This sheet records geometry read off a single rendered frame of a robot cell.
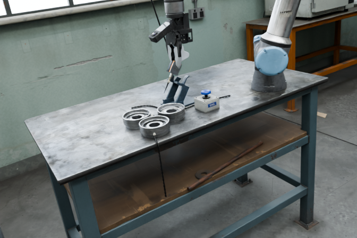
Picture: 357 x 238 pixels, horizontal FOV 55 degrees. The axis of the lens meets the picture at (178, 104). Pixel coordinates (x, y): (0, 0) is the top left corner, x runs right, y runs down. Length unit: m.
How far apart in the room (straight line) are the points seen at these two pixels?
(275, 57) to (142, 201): 0.71
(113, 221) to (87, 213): 0.12
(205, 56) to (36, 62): 1.52
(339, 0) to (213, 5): 1.11
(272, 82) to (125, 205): 0.76
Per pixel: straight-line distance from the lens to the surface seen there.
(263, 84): 1.49
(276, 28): 1.32
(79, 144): 1.24
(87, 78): 2.84
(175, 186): 1.35
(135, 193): 1.36
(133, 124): 1.24
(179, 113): 1.25
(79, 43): 2.79
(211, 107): 1.33
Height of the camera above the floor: 1.31
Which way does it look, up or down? 21 degrees down
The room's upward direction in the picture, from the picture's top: 7 degrees counter-clockwise
